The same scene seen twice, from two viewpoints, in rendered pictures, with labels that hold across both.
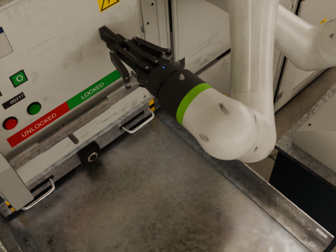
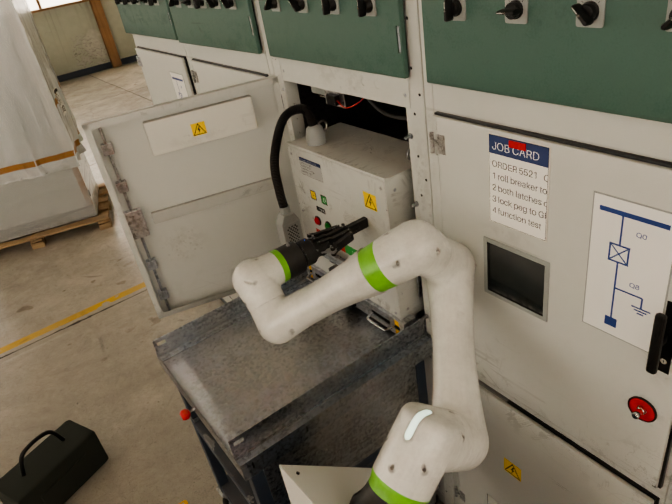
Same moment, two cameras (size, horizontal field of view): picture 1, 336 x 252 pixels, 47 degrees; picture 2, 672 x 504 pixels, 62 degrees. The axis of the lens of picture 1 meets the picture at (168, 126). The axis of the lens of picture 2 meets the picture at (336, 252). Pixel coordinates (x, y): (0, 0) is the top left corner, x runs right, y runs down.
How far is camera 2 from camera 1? 1.54 m
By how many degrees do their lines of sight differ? 70
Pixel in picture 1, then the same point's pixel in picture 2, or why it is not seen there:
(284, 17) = (442, 358)
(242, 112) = (246, 267)
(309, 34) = (442, 403)
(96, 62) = (362, 238)
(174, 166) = (338, 357)
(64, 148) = not seen: hidden behind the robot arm
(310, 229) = (249, 442)
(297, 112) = not seen: outside the picture
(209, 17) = (484, 328)
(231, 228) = (271, 394)
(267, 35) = (327, 284)
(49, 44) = (338, 197)
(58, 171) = not seen: hidden behind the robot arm
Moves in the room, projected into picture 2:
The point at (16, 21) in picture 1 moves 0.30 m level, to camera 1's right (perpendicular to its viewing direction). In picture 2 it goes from (325, 168) to (321, 214)
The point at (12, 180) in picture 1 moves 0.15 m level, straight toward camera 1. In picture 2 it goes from (282, 235) to (243, 254)
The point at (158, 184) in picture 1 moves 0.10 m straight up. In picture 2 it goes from (322, 348) to (316, 323)
